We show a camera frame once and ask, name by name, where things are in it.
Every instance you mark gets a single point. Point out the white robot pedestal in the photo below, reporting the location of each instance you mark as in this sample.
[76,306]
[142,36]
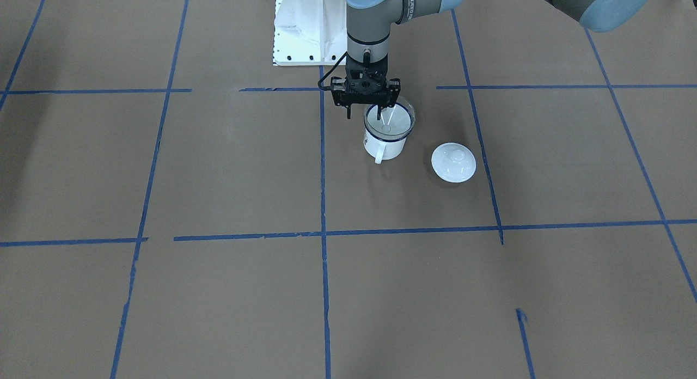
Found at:
[309,32]

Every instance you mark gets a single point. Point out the clear glass funnel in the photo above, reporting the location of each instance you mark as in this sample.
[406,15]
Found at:
[396,123]

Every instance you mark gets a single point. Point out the white ceramic lid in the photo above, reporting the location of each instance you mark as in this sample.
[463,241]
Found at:
[453,162]

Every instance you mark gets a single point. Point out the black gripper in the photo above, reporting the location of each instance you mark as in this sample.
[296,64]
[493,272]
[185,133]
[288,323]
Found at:
[393,96]

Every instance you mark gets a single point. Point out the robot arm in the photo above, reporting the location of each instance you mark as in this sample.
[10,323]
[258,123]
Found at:
[368,27]

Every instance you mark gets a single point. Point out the white enamel cup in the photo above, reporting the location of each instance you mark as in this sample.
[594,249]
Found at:
[380,150]

